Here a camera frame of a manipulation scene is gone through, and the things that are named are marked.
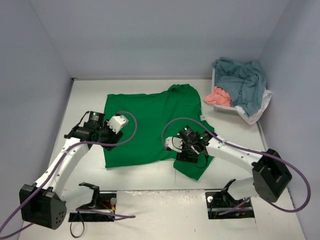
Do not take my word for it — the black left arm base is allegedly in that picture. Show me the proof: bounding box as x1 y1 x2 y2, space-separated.
69 182 117 223

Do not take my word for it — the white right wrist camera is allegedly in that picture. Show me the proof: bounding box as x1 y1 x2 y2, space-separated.
164 136 183 153

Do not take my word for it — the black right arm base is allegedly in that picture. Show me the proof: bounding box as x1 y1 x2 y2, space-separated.
205 191 255 220

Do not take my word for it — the black loop cable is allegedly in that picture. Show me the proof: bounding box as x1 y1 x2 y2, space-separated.
69 211 86 238

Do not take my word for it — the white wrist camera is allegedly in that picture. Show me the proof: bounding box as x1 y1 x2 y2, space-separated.
107 115 129 134
164 136 183 153

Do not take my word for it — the grey-blue t shirt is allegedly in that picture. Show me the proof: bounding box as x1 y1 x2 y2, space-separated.
213 57 267 117

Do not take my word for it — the pink t shirt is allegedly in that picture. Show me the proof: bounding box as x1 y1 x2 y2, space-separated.
204 86 232 107

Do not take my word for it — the white laundry basket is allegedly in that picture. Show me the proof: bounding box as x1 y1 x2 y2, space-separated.
211 68 241 116

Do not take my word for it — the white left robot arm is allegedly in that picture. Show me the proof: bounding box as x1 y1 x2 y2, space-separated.
19 111 129 230

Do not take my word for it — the green t shirt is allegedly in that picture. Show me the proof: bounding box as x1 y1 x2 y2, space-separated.
104 84 215 168

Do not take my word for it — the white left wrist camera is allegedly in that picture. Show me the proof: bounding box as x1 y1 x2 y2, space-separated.
107 115 129 134

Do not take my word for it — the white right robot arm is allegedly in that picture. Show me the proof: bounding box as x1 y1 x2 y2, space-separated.
165 126 292 207

